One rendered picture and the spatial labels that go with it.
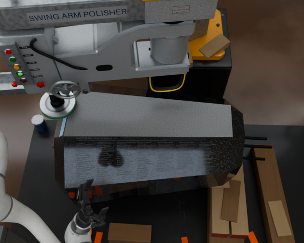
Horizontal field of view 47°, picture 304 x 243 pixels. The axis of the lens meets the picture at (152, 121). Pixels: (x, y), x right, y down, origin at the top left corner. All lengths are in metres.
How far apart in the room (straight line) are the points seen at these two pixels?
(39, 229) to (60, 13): 0.85
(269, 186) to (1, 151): 2.02
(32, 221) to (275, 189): 1.89
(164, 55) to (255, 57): 1.99
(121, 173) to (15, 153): 1.24
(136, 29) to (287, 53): 2.40
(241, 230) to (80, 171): 1.14
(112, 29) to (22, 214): 0.88
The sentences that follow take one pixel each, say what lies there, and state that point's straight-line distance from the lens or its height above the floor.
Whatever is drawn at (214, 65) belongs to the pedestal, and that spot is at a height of 0.74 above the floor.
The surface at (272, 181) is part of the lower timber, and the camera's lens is 2.83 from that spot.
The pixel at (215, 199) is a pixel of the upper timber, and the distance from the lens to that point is 2.54.
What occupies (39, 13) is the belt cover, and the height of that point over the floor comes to 1.65.
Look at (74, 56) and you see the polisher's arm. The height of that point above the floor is 1.38.
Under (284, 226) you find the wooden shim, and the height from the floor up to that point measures 0.14.
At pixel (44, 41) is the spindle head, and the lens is 1.63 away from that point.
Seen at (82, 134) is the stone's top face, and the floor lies 0.82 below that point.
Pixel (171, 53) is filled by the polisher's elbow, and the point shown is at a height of 1.33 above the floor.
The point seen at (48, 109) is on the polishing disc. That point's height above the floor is 0.88.
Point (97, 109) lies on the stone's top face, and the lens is 2.17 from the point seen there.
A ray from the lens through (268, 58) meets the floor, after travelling 3.66.
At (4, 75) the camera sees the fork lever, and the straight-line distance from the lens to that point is 2.10.
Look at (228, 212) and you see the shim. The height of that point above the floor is 0.26.
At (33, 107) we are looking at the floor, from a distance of 3.31.
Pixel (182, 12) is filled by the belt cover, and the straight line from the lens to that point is 1.51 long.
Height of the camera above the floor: 2.62
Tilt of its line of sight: 59 degrees down
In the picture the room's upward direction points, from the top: straight up
